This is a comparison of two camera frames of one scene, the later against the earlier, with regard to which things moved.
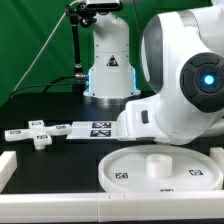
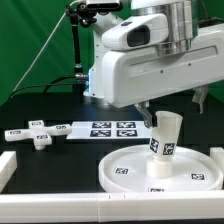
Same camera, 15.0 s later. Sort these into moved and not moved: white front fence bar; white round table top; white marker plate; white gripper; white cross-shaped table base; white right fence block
Moved: white round table top; white gripper
Not moved: white marker plate; white right fence block; white cross-shaped table base; white front fence bar
